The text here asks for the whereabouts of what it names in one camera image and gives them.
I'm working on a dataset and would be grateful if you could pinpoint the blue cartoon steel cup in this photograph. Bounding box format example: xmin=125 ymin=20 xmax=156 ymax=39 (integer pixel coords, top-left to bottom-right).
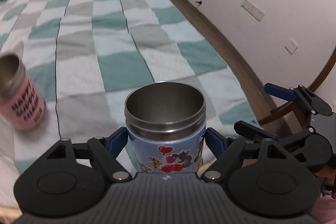
xmin=124 ymin=81 xmax=206 ymax=173

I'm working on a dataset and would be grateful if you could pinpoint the pink steel cup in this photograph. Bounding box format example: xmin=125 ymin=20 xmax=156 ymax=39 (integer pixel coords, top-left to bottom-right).
xmin=1 ymin=53 xmax=45 ymax=131

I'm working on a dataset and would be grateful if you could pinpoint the checkered green white bedsheet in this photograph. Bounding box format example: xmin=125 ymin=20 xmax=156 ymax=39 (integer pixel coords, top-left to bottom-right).
xmin=1 ymin=0 xmax=256 ymax=207

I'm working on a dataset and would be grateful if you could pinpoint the white wall outlet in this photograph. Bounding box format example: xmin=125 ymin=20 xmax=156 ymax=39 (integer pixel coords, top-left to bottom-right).
xmin=285 ymin=38 xmax=298 ymax=55

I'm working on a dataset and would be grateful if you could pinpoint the white wall socket panel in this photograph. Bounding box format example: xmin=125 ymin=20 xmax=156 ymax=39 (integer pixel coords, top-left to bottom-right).
xmin=241 ymin=0 xmax=265 ymax=22

